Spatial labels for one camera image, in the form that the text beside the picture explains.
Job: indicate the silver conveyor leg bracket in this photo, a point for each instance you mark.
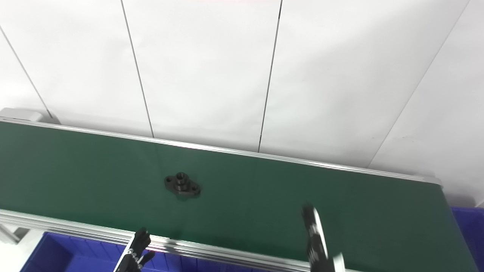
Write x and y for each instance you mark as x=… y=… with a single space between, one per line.
x=11 y=232

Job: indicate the black flange part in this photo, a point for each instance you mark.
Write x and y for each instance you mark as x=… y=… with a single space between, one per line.
x=182 y=185

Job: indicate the green conveyor belt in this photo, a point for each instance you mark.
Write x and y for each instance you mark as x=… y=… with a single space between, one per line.
x=75 y=228
x=264 y=196

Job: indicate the blue bin with white parts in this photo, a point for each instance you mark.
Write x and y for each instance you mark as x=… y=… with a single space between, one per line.
x=75 y=257

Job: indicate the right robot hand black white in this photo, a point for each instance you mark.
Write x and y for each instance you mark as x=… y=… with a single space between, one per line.
x=319 y=257

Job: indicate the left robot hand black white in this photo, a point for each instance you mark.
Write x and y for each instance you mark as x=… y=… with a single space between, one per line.
x=134 y=257

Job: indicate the blue bin at conveyor end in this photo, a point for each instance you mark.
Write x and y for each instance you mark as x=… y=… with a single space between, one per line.
x=472 y=234

